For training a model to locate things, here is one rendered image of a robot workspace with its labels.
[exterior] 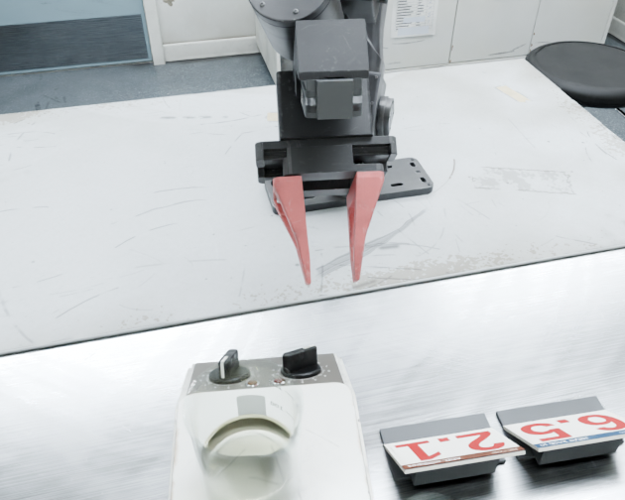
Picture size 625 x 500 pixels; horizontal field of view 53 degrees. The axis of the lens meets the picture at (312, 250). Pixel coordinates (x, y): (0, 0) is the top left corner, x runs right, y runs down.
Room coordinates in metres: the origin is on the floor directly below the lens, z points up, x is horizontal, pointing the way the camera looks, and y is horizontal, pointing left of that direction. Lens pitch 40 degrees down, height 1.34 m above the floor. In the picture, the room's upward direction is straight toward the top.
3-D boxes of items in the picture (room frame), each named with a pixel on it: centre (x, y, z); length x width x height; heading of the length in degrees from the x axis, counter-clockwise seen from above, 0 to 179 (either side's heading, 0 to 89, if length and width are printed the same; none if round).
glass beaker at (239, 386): (0.20, 0.03, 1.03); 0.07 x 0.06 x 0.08; 43
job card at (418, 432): (0.27, -0.10, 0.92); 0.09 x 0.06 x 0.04; 100
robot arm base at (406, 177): (0.64, -0.04, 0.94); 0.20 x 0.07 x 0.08; 104
